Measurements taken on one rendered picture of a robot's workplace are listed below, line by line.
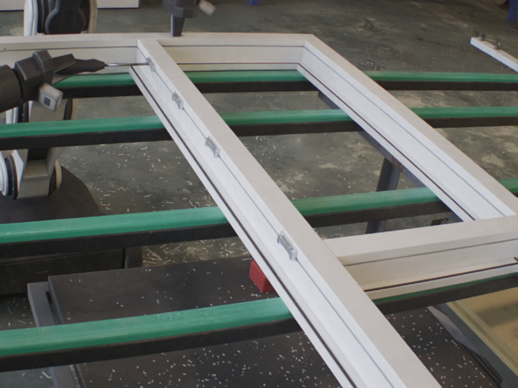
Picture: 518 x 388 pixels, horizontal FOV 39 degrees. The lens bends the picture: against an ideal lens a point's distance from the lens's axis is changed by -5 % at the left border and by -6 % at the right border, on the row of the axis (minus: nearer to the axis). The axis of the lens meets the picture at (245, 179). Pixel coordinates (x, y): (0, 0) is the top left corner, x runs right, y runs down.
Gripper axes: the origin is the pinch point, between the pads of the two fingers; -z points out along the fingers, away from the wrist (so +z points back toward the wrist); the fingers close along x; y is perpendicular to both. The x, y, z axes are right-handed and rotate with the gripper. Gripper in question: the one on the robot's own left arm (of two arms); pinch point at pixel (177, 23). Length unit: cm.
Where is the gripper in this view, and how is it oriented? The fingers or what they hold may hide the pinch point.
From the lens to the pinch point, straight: 175.3
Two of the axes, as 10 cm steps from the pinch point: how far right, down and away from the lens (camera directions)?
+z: 1.5, -8.7, -4.7
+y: 9.1, -0.7, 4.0
